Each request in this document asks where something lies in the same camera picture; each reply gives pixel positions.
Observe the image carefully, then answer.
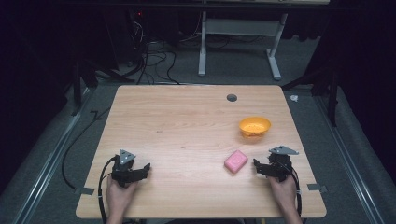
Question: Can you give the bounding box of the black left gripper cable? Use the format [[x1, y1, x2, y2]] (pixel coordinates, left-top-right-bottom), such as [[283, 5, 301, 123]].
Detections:
[[97, 155, 120, 224]]

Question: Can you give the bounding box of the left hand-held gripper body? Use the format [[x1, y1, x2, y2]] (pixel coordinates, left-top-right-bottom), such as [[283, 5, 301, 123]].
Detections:
[[110, 149, 146, 189]]

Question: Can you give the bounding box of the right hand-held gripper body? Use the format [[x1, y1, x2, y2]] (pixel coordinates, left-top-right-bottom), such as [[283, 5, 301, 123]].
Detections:
[[260, 145, 300, 183]]

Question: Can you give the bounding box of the person's left hand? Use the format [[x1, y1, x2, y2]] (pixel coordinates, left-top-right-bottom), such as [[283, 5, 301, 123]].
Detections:
[[105, 176, 139, 218]]

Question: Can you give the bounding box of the silver floor rail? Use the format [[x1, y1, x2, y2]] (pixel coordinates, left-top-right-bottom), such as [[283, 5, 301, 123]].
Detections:
[[312, 92, 387, 224], [12, 87, 97, 224]]

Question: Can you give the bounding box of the black stand leg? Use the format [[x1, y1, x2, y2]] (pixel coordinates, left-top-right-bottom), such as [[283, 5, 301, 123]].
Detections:
[[70, 59, 136, 117], [280, 66, 340, 127]]

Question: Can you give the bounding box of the black floor cable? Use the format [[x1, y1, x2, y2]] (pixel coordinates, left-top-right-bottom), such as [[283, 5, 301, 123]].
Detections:
[[61, 106, 112, 190]]

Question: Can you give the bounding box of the pink soap bar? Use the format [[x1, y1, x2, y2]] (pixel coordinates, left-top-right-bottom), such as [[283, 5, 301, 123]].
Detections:
[[223, 149, 249, 175]]

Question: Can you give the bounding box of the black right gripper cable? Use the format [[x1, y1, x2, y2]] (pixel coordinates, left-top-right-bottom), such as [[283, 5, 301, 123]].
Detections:
[[279, 160, 304, 217]]

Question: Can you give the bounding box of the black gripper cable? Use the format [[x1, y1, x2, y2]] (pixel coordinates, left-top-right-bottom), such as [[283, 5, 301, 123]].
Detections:
[[97, 155, 120, 224], [279, 160, 304, 217]]

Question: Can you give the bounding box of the person's right hand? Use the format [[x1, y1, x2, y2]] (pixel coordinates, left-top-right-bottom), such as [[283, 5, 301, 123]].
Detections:
[[267, 174, 299, 216]]

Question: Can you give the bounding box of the grey tape strip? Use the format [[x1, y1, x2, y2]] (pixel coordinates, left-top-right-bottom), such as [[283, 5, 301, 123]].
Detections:
[[306, 183, 329, 194], [74, 186, 95, 196]]

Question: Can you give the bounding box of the tangle of black floor cables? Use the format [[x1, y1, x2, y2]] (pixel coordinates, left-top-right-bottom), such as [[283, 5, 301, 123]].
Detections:
[[125, 12, 206, 86]]

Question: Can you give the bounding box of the white metal desk frame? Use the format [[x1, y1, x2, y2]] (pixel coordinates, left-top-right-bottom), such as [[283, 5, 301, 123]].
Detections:
[[197, 10, 289, 82]]

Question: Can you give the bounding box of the orange plastic bowl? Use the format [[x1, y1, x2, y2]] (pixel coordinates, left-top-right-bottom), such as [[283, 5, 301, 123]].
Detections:
[[238, 116, 272, 138]]

